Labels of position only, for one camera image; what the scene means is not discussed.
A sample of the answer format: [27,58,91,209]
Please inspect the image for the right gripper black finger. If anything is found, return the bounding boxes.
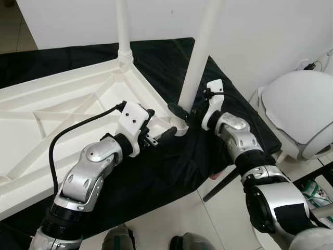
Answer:
[166,102,191,120]

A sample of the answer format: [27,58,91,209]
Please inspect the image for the white plastic table top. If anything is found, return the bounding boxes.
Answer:
[0,57,189,222]

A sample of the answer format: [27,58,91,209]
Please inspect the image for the black table cloth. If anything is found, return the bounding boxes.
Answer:
[0,36,281,250]

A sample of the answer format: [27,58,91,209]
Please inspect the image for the white plastic chair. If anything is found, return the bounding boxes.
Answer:
[255,70,333,161]

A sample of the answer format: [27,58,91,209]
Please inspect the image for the grey green robot left leg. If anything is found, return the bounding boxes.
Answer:
[101,225,136,250]

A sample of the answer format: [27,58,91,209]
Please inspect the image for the green white packet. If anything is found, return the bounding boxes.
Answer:
[304,180,331,202]

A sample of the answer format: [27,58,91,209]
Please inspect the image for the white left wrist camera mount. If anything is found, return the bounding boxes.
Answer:
[117,102,152,158]

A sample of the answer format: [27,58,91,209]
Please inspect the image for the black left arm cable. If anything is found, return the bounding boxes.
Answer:
[48,102,129,196]

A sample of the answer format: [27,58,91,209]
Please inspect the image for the black wall plug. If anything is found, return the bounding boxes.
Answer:
[301,59,324,71]

